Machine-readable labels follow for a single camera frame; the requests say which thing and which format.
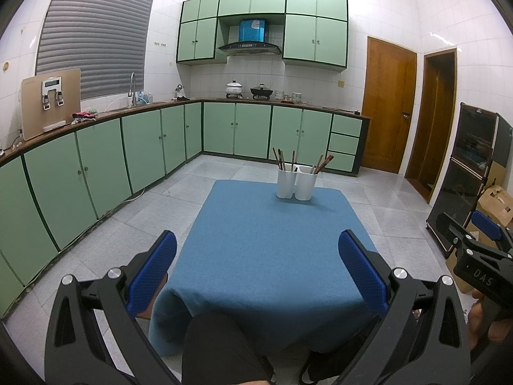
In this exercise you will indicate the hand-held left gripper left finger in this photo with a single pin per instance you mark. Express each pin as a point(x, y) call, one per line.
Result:
point(154, 272)

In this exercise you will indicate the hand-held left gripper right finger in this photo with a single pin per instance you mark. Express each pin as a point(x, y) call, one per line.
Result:
point(360, 272)

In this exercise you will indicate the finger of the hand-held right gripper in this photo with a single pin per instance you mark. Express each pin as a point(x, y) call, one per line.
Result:
point(487, 224)
point(451, 227)

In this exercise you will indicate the white twin utensil holder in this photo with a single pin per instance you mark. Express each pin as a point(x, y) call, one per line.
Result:
point(285, 184)

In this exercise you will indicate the plain bamboo chopstick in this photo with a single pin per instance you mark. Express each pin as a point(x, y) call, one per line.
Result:
point(318, 163)

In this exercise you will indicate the black chopstick with metal band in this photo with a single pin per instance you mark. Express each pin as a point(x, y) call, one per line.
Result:
point(281, 159)

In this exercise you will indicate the person's right hand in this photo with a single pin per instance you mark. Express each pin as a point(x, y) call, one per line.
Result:
point(505, 329)

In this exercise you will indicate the brown cardboard box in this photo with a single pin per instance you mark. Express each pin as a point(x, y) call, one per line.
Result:
point(497, 200)

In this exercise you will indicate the black disinfection cabinet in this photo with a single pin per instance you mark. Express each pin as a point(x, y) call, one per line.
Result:
point(461, 192)

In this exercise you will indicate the flat cardboard sheet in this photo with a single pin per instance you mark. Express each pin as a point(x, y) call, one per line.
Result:
point(497, 170)

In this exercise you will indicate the person's leg in black shorts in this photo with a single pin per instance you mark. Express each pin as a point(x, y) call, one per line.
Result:
point(220, 349)

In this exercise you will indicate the blue tablecloth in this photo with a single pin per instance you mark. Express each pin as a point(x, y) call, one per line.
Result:
point(260, 240)

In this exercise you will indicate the crumpled cloths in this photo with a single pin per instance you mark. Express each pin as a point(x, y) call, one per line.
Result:
point(84, 115)

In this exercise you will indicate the blue dish soap bottle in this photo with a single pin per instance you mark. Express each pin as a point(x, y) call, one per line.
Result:
point(142, 97)

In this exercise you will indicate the metal kettle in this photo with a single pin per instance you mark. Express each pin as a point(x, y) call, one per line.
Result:
point(180, 92)

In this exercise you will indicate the metal kitchen faucet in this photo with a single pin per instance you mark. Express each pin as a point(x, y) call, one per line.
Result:
point(132, 88)

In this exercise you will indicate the glass jar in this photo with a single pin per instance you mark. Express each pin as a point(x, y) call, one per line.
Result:
point(296, 97)

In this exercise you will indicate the stack of glass bowls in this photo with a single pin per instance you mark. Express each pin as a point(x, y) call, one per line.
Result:
point(279, 95)

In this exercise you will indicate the white cooking pot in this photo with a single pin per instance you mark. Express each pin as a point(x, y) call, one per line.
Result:
point(234, 88)

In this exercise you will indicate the black wok with lid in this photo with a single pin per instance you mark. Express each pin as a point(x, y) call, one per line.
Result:
point(261, 91)

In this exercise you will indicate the tan water purifier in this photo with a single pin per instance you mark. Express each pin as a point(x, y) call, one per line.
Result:
point(30, 104)

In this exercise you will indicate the range hood with blue chimney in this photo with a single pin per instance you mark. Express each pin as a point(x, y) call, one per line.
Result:
point(248, 48)

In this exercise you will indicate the grey window blind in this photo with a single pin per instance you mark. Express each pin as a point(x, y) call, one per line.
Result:
point(92, 36)

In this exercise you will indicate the wooden door in dark frame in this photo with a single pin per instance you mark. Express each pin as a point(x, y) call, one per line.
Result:
point(429, 128)

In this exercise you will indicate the green wall cabinets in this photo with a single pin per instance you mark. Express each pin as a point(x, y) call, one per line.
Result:
point(316, 40)

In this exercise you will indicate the round wall hook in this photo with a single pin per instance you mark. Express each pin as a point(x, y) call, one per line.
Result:
point(5, 65)

